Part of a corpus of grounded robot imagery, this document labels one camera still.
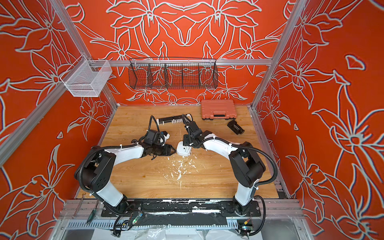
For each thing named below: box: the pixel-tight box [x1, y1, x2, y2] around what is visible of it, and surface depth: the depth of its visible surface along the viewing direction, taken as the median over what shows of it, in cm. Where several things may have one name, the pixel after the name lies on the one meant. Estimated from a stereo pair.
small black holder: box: [227, 119, 245, 135], surface depth 106 cm
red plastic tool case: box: [201, 99, 237, 120], surface depth 113 cm
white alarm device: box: [176, 141, 192, 157], surface depth 92 cm
